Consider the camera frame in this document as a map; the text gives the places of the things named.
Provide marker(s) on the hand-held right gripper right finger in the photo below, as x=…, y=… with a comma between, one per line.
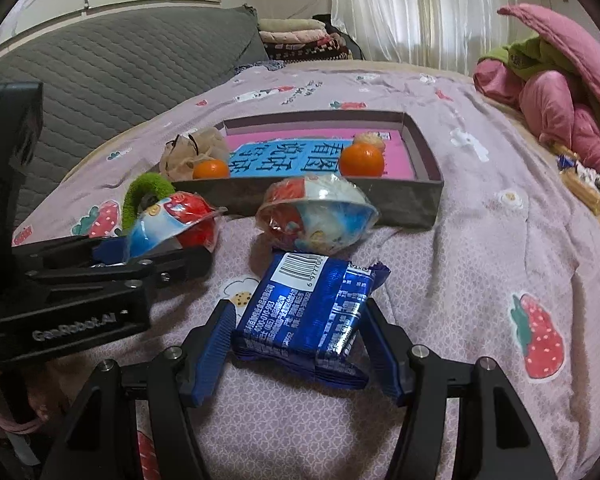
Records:
x=386, y=357

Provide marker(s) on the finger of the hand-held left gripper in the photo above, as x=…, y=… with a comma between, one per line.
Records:
x=180, y=265
x=70, y=252

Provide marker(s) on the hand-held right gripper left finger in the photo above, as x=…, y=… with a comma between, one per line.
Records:
x=207, y=355

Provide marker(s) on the red and blue toy egg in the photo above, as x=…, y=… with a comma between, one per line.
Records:
x=180, y=215
x=310, y=220

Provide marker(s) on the blue snack packet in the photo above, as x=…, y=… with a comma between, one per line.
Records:
x=305, y=320

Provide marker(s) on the grey cardboard box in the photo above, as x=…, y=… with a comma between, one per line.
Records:
x=330, y=205

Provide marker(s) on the walnut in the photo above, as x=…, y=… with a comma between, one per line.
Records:
x=371, y=139

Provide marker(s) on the small orange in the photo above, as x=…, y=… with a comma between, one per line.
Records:
x=211, y=170

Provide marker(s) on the pink strawberry printed blanket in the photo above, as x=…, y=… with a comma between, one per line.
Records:
x=480, y=270

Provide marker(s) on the pink and blue book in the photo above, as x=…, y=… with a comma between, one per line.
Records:
x=290, y=155

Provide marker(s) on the grey quilted sofa cover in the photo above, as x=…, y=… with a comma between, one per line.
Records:
x=105, y=70

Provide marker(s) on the large orange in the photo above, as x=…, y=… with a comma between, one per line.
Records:
x=361, y=160

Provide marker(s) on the dark blue patterned cloth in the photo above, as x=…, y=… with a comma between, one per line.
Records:
x=260, y=66

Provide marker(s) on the folded dark patterned blanket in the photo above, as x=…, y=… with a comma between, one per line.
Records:
x=305, y=52

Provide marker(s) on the folded pink blanket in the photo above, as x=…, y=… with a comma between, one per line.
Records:
x=295, y=36

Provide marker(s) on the tan biscuit packet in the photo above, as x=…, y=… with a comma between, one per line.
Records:
x=582, y=190

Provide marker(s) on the folded beige blanket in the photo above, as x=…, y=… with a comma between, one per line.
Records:
x=290, y=25

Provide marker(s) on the blue candy wrapper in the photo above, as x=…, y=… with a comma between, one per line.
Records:
x=566, y=161

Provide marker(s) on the pink duvet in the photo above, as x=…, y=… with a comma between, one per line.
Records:
x=550, y=100

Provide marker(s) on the white sheer curtain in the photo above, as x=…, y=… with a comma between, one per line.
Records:
x=420, y=10

